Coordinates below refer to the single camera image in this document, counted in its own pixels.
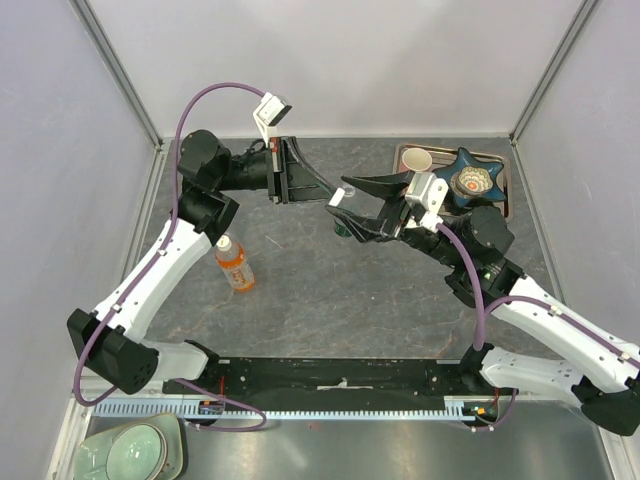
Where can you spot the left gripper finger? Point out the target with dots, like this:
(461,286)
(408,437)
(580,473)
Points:
(314,176)
(309,193)

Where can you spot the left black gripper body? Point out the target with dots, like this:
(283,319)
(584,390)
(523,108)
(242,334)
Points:
(278,152)

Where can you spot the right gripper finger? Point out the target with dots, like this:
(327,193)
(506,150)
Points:
(385,187)
(365,229)

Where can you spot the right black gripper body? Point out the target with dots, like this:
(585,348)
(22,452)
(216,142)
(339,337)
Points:
(397,213)

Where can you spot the white bottle cap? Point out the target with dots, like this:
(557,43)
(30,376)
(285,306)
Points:
(224,243)
(336,198)

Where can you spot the orange drink bottle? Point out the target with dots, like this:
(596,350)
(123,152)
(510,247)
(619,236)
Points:
(235,267)

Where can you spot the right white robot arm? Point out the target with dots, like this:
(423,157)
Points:
(596,371)

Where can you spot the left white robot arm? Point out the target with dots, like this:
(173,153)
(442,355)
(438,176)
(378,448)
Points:
(110,340)

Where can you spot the pink mug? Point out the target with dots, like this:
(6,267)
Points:
(415,159)

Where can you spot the metal tray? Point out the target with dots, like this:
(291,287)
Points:
(442,157)

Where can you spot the blue star-shaped dish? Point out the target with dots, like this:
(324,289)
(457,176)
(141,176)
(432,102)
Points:
(465,158)

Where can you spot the small patterned bowl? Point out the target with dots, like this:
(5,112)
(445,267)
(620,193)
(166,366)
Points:
(472,181)

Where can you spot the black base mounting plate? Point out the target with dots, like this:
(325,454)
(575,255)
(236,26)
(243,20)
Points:
(243,376)

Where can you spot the green ceramic plate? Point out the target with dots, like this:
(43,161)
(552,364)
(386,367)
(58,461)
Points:
(90,459)

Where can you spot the green ceramic bowl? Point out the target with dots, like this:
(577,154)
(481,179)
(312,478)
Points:
(137,453)

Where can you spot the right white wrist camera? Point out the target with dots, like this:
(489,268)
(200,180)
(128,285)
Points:
(425,195)

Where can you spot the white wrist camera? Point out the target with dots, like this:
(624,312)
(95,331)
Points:
(267,115)
(425,195)

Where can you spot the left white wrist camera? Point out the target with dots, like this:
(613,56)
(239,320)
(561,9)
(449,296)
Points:
(267,115)

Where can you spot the slotted cable duct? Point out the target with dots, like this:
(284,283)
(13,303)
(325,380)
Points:
(194,409)

